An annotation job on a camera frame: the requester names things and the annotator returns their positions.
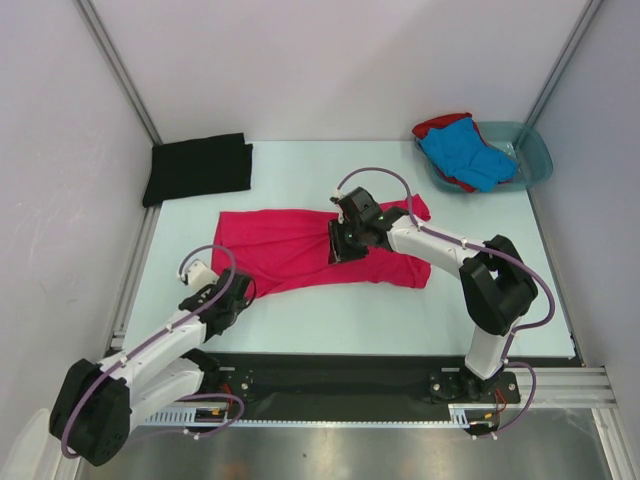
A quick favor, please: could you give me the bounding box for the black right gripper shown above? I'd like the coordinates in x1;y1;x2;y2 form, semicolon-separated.
327;218;369;266

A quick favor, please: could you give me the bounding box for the pink t shirt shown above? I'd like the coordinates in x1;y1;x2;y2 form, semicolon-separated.
213;209;431;298

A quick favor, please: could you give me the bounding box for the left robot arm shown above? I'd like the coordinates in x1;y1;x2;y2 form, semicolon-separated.
49;268;257;466

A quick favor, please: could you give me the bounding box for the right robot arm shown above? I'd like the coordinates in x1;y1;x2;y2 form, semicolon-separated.
328;187;538;401

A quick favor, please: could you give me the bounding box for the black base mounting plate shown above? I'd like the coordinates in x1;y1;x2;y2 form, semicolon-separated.
99;349;586;424

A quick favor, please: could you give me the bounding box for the red t shirt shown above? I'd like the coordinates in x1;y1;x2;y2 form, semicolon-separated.
412;112;476;193

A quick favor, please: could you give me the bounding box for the blue t shirt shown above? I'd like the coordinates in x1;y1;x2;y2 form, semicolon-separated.
418;117;517;193

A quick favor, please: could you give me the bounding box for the folded black t shirt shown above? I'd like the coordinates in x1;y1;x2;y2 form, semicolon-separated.
142;133;253;208

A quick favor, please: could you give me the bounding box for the teal plastic basin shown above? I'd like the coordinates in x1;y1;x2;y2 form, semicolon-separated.
414;118;553;193

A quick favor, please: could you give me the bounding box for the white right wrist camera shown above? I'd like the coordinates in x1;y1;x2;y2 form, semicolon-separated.
330;188;344;224

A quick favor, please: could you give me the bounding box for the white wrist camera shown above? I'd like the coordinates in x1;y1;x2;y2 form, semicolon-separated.
330;188;344;224
179;259;219;291

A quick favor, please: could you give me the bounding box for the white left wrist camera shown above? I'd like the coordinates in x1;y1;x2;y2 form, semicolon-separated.
179;259;219;291

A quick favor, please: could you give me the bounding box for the aluminium front rail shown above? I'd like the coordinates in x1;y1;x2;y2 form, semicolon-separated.
69;364;621;431

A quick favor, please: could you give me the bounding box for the right aluminium corner post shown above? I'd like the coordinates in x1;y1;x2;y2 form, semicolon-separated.
524;0;606;128

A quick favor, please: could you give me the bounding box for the aluminium corner post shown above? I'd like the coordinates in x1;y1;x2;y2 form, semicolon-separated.
524;0;606;128
72;0;163;145

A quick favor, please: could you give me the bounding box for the left aluminium corner post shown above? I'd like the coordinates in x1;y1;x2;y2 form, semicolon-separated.
72;0;163;145

